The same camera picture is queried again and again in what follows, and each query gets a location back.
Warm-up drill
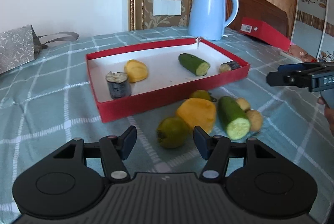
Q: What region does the light blue electric kettle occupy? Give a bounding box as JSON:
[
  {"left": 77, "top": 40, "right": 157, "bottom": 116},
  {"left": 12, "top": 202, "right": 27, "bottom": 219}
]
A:
[{"left": 188, "top": 0, "right": 239, "bottom": 41}]

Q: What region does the light-topped sugarcane piece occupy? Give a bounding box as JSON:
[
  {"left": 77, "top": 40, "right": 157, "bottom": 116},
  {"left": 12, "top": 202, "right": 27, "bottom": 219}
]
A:
[{"left": 105, "top": 71, "right": 132, "bottom": 100}]

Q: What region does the small yellow mango piece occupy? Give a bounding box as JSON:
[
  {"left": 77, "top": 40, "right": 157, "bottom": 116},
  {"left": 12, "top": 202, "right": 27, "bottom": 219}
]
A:
[{"left": 124, "top": 59, "right": 149, "bottom": 83}]

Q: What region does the brown snack packet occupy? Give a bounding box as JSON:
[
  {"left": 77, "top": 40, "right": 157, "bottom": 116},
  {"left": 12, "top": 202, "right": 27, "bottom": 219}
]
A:
[{"left": 288, "top": 45, "right": 317, "bottom": 63}]

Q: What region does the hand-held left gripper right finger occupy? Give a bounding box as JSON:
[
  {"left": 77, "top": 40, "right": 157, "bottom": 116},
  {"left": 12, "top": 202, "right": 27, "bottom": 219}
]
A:
[{"left": 193, "top": 126, "right": 277, "bottom": 183}]

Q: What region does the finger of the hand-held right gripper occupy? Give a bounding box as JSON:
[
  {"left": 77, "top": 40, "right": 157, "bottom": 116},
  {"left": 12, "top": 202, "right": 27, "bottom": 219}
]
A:
[
  {"left": 278, "top": 63, "right": 317, "bottom": 71},
  {"left": 267, "top": 71, "right": 298, "bottom": 88}
]

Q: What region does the large yellow mango piece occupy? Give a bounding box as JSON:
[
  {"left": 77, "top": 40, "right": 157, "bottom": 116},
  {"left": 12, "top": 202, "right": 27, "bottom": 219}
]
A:
[{"left": 175, "top": 98, "right": 217, "bottom": 134}]

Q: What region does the dark eggplant piece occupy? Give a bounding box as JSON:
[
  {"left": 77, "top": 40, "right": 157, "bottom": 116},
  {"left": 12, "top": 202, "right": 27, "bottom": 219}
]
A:
[{"left": 219, "top": 60, "right": 242, "bottom": 73}]

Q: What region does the person's right hand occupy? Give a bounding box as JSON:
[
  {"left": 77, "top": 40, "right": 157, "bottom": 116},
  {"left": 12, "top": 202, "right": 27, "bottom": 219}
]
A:
[{"left": 317, "top": 96, "right": 334, "bottom": 136}]

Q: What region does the white wall switch panel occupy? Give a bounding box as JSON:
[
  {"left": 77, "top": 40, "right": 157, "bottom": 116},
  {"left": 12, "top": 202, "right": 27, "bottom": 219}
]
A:
[{"left": 153, "top": 0, "right": 182, "bottom": 16}]

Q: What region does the long cucumber piece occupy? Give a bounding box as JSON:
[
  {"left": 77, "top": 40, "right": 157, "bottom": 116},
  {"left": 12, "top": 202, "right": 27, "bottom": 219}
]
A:
[{"left": 218, "top": 96, "right": 251, "bottom": 140}]

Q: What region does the small tan potato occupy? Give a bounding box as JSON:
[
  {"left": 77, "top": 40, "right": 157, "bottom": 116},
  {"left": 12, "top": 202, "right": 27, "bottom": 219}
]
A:
[
  {"left": 246, "top": 109, "right": 263, "bottom": 132},
  {"left": 235, "top": 98, "right": 251, "bottom": 112}
]

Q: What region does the grey patterned gift bag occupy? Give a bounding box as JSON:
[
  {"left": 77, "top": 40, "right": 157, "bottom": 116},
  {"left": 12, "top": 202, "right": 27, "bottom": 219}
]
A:
[{"left": 0, "top": 25, "right": 79, "bottom": 75}]

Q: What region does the short cucumber piece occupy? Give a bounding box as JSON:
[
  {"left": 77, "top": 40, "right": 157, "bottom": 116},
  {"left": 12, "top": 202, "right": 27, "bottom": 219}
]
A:
[{"left": 178, "top": 53, "right": 211, "bottom": 77}]

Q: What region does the red cardboard box lid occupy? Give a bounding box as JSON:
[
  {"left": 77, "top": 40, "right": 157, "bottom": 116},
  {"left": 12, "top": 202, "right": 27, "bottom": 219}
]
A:
[{"left": 240, "top": 17, "right": 292, "bottom": 49}]

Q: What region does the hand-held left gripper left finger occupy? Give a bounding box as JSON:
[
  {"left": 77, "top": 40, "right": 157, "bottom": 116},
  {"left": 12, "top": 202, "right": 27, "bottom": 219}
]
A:
[{"left": 53, "top": 125, "right": 138, "bottom": 183}]

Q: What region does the green tomato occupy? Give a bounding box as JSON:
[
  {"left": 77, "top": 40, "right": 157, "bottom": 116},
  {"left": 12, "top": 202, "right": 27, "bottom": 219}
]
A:
[{"left": 189, "top": 90, "right": 217, "bottom": 103}]

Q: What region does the red cardboard tray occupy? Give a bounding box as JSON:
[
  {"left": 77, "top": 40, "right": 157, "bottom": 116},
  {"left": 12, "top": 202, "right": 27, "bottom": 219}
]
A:
[{"left": 86, "top": 37, "right": 251, "bottom": 124}]

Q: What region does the brown wooden headboard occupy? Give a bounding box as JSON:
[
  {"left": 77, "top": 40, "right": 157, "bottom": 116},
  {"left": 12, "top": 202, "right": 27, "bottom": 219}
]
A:
[{"left": 216, "top": 0, "right": 290, "bottom": 39}]

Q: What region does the green checked tablecloth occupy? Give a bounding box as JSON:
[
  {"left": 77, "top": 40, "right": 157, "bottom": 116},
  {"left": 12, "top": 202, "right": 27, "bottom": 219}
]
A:
[{"left": 0, "top": 26, "right": 334, "bottom": 214}]

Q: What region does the floral wardrobe sliding door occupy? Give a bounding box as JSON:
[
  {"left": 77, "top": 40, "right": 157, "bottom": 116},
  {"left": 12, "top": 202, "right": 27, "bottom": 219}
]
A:
[{"left": 290, "top": 0, "right": 334, "bottom": 63}]

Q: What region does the green orange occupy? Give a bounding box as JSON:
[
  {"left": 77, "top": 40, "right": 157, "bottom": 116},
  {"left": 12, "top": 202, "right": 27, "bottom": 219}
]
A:
[{"left": 157, "top": 117, "right": 190, "bottom": 149}]

